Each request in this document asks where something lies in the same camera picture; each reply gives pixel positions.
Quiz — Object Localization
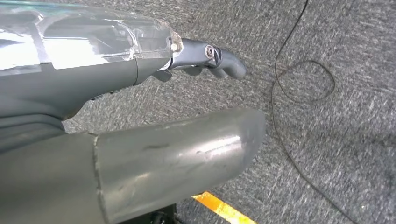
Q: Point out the yellow floor tape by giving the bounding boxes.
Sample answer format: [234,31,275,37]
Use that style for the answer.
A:
[191,191,257,224]

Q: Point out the thin black cable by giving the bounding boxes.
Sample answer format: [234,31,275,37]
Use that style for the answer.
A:
[270,0,360,224]

